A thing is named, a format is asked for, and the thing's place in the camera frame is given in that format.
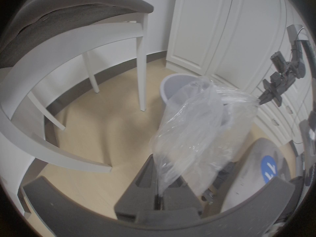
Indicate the grey padded white chair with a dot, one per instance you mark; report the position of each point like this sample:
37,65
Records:
61,58

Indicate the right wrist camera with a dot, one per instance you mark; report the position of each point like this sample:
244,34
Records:
271,80

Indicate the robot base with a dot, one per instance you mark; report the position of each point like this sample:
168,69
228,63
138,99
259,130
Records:
251,171

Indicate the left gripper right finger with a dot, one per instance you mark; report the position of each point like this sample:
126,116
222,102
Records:
180,199

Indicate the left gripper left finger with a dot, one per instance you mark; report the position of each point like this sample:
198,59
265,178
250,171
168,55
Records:
138,196

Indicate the white wardrobe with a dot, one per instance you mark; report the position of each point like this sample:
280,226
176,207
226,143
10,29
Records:
209,33

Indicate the clear plastic bag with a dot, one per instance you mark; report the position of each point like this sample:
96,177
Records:
197,132

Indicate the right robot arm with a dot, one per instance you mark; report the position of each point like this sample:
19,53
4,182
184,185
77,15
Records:
300,63

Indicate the white trash bin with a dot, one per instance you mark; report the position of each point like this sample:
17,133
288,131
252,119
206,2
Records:
172,85

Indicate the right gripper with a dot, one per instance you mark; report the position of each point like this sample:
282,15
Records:
281,90

